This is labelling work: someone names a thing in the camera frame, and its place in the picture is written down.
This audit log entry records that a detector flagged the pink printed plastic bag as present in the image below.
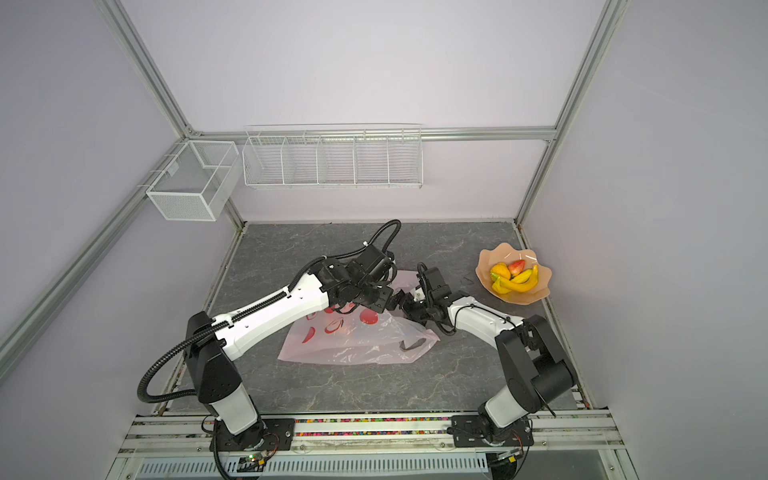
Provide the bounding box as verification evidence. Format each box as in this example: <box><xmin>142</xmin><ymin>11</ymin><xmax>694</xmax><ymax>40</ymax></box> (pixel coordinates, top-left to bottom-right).
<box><xmin>278</xmin><ymin>307</ymin><xmax>439</xmax><ymax>366</ymax></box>

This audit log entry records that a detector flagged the yellow green toy mango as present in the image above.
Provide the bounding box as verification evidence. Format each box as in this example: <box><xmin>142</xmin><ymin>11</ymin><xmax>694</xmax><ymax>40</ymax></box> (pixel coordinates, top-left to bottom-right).
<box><xmin>492</xmin><ymin>281</ymin><xmax>511</xmax><ymax>295</ymax></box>

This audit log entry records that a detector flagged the yellow toy banana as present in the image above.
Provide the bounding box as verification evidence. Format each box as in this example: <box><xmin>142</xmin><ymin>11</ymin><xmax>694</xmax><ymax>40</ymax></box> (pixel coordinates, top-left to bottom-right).
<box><xmin>494</xmin><ymin>265</ymin><xmax>539</xmax><ymax>293</ymax></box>

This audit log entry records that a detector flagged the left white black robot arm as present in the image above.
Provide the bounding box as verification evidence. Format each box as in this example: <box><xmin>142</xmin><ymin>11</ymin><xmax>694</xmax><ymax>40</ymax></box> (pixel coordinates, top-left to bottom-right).
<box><xmin>137</xmin><ymin>243</ymin><xmax>397</xmax><ymax>450</ymax></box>

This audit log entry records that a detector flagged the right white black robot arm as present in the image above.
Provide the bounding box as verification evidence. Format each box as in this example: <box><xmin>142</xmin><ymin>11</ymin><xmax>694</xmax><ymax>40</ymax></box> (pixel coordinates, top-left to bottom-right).
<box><xmin>387</xmin><ymin>264</ymin><xmax>578</xmax><ymax>447</ymax></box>

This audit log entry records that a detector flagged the peach plastic fruit bowl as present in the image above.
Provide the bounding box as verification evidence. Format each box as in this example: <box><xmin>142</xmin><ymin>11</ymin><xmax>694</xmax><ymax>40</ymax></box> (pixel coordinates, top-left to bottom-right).
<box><xmin>475</xmin><ymin>243</ymin><xmax>552</xmax><ymax>305</ymax></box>

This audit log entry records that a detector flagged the small white mesh basket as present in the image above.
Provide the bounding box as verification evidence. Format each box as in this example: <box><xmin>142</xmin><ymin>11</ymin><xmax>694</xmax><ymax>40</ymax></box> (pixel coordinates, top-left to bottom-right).
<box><xmin>147</xmin><ymin>140</ymin><xmax>243</xmax><ymax>222</ymax></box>

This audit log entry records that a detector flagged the long white wire basket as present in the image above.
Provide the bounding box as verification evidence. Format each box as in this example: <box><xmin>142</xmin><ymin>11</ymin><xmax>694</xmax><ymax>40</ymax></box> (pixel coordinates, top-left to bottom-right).
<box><xmin>241</xmin><ymin>123</ymin><xmax>424</xmax><ymax>189</ymax></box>

